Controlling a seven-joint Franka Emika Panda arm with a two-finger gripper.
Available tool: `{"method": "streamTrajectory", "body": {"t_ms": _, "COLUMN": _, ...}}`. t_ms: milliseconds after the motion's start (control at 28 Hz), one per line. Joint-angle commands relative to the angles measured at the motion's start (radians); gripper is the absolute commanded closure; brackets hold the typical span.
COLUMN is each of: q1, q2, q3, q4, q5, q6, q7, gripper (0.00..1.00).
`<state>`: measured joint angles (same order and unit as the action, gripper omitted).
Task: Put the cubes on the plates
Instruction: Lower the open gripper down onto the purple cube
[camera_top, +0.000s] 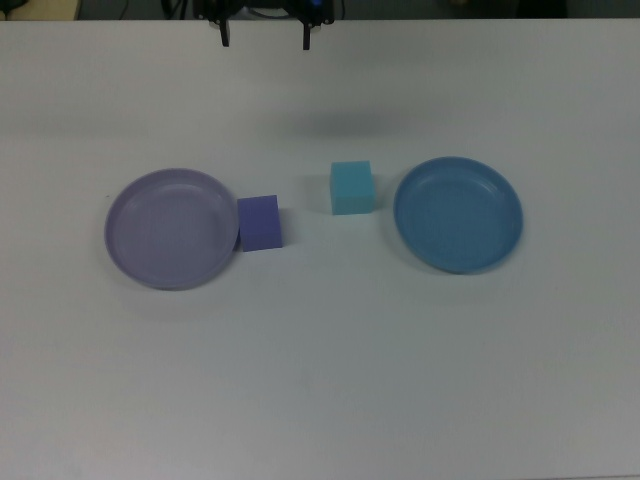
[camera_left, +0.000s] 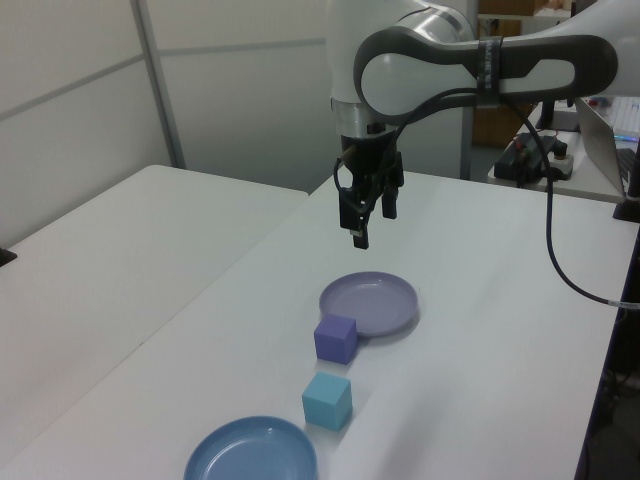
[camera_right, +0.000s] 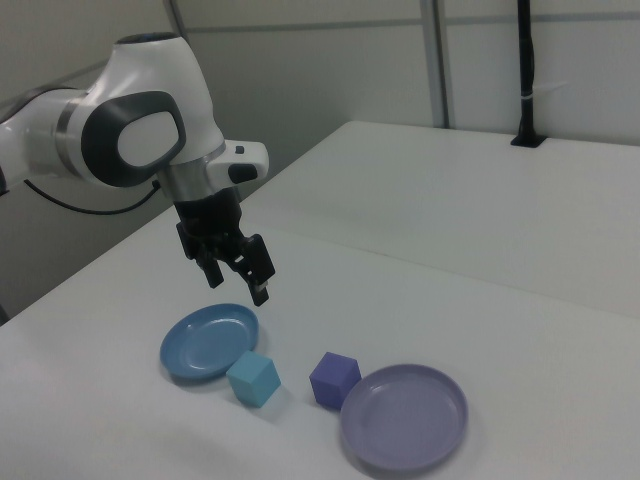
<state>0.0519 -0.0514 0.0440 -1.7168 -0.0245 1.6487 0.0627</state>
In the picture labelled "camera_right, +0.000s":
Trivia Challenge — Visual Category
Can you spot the thin grey partition post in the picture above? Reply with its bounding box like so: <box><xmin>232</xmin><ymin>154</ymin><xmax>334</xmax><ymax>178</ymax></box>
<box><xmin>167</xmin><ymin>0</ymin><xmax>189</xmax><ymax>40</ymax></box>

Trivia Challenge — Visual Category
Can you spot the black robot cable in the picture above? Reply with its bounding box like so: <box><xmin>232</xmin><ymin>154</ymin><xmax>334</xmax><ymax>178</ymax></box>
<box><xmin>22</xmin><ymin>178</ymin><xmax>162</xmax><ymax>216</ymax></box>

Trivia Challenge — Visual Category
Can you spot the purple plate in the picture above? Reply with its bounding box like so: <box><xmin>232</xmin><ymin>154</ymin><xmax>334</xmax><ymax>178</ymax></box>
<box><xmin>339</xmin><ymin>363</ymin><xmax>470</xmax><ymax>474</ymax></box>

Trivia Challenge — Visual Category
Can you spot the blue plate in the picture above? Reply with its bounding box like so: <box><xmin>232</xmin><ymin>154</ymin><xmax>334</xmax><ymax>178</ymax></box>
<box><xmin>159</xmin><ymin>302</ymin><xmax>261</xmax><ymax>385</ymax></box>

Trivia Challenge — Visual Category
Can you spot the white cable tie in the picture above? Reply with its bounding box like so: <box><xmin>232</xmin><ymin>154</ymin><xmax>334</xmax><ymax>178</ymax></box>
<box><xmin>519</xmin><ymin>82</ymin><xmax>569</xmax><ymax>101</ymax></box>

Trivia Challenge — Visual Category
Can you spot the purple cube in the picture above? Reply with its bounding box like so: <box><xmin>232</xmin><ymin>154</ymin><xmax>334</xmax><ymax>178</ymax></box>
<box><xmin>308</xmin><ymin>351</ymin><xmax>362</xmax><ymax>412</ymax></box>

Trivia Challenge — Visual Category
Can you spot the light blue cube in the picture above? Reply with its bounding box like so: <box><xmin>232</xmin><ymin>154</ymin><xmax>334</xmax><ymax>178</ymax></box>
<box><xmin>225</xmin><ymin>350</ymin><xmax>282</xmax><ymax>410</ymax></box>

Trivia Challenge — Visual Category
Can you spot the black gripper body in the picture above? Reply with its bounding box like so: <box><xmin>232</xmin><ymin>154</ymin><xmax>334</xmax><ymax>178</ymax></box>
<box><xmin>172</xmin><ymin>187</ymin><xmax>247</xmax><ymax>262</ymax></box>

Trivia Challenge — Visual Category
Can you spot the wide silver partition post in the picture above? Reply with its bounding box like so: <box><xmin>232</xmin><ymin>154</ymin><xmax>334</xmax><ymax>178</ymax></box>
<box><xmin>427</xmin><ymin>0</ymin><xmax>451</xmax><ymax>129</ymax></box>

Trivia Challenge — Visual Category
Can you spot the grey horizontal partition rail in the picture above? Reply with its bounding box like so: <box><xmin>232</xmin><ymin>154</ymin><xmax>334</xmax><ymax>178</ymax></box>
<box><xmin>184</xmin><ymin>14</ymin><xmax>640</xmax><ymax>34</ymax></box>

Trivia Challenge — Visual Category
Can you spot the black pole with base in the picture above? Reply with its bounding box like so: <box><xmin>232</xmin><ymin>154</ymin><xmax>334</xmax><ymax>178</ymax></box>
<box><xmin>509</xmin><ymin>0</ymin><xmax>547</xmax><ymax>149</ymax></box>

